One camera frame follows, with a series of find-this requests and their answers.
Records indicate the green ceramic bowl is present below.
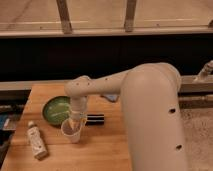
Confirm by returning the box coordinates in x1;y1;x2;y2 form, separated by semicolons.
42;96;70;126

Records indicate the right wooden post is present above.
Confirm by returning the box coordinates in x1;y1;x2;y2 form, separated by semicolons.
124;0;137;32

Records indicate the white patterned bottle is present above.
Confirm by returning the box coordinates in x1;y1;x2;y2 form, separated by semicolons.
27;121;48;160

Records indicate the blue cloth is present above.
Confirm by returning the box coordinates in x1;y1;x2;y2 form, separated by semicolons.
101;94;119;103

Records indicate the left wooden post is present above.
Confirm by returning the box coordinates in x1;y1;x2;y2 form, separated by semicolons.
56;0;72;34

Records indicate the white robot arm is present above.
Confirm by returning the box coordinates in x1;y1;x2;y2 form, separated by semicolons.
65;63;189;171

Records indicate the wooden post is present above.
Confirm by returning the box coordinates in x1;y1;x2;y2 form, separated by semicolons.
56;0;72;34
124;0;137;32

